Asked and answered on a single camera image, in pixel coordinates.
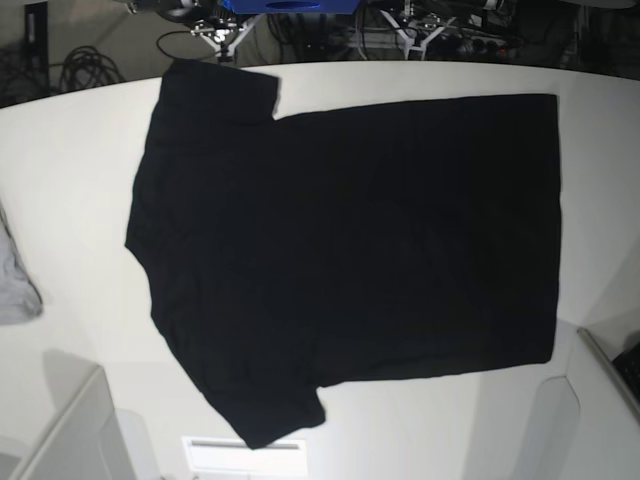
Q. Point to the black T-shirt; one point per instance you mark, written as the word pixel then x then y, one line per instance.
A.
pixel 384 242

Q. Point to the blue box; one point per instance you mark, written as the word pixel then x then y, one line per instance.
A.
pixel 291 6

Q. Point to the white bin left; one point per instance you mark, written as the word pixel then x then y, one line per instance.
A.
pixel 83 440

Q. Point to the white bin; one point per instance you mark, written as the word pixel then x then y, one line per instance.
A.
pixel 583 425
pixel 83 440

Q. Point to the grey cloth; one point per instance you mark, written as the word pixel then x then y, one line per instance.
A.
pixel 20 300

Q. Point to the white bin right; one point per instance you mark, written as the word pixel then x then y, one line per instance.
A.
pixel 583 425

